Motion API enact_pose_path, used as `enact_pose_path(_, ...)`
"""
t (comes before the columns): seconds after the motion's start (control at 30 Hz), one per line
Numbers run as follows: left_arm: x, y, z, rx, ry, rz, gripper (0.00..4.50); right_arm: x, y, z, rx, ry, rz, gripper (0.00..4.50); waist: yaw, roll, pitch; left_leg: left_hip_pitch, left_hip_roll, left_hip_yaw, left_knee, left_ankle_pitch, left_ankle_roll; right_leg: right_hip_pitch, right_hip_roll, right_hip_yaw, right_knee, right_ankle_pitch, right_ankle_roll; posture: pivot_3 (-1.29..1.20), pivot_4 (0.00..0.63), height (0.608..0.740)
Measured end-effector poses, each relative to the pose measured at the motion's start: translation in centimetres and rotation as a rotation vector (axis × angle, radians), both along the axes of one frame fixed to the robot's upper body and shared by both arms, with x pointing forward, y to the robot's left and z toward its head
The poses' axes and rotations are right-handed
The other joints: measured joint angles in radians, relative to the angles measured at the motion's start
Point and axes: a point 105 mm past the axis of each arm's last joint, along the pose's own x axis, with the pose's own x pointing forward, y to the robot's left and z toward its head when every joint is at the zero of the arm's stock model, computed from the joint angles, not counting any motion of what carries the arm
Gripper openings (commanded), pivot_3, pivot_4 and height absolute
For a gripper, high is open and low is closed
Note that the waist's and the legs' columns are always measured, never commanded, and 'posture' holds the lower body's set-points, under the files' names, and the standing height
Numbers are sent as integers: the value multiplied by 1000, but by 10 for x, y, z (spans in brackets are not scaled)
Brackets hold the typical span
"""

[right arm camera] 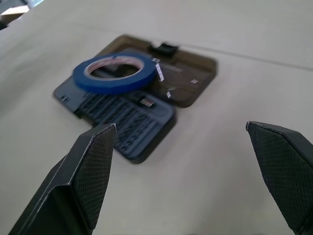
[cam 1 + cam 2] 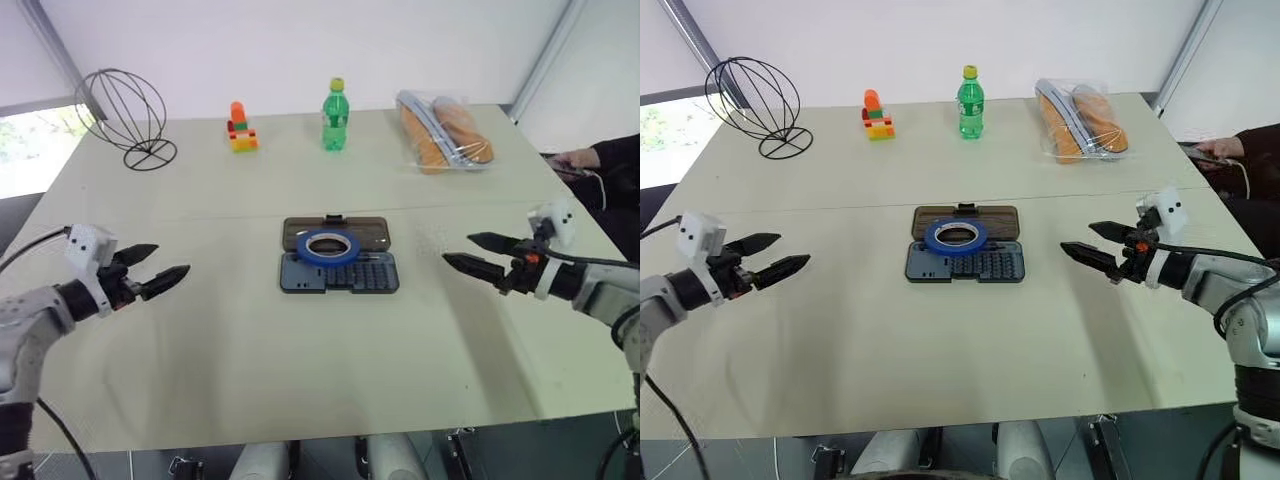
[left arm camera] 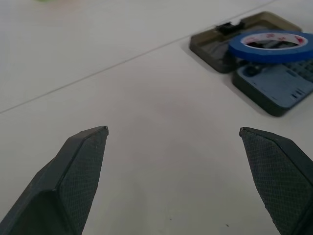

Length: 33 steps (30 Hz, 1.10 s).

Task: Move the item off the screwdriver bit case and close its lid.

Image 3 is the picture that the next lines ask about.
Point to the green object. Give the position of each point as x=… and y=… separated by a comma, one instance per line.
x=44, y=0

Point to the blue tape roll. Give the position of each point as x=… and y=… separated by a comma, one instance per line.
x=266, y=52

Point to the dark grey plastic tray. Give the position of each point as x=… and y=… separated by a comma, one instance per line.
x=269, y=88

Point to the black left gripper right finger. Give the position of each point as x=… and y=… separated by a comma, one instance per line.
x=281, y=181

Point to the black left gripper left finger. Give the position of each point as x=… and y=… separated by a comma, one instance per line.
x=61, y=186

